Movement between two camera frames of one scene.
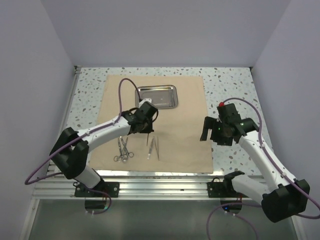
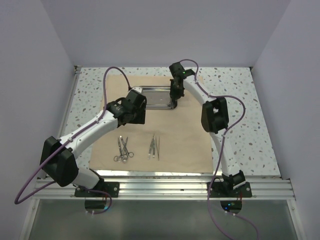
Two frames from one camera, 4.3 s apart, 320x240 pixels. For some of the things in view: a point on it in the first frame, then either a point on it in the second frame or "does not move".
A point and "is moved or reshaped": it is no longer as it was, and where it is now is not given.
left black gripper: [148, 129] -> [140, 119]
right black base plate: [217, 189] does not move
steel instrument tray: [163, 97] does not move
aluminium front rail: [131, 187] does not move
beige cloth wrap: [180, 142] does not move
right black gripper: [210, 122] -> [175, 95]
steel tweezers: [150, 148] is moved or reshaped
